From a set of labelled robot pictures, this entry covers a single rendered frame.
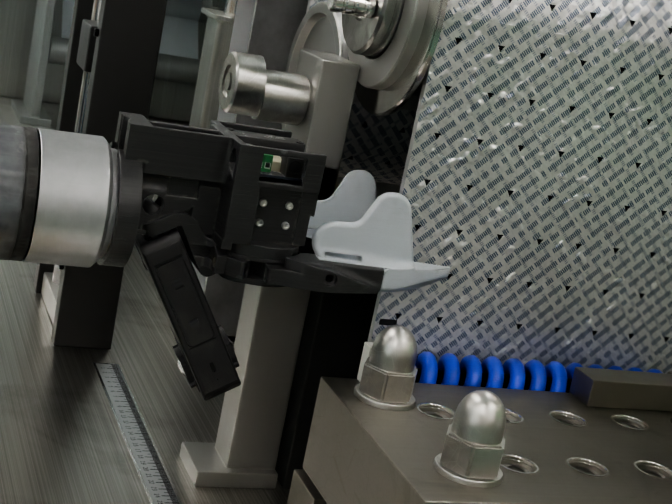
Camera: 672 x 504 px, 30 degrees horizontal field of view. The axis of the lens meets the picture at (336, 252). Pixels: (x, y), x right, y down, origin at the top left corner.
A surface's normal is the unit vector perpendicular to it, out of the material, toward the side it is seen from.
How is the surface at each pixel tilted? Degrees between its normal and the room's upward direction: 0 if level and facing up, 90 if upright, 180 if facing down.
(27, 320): 0
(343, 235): 90
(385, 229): 90
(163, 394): 0
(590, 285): 90
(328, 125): 90
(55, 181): 61
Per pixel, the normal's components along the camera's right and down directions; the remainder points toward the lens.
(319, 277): 0.23, 0.28
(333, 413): -0.93, -0.10
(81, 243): 0.20, 0.71
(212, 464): 0.19, -0.95
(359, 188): 0.43, 0.23
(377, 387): -0.64, 0.06
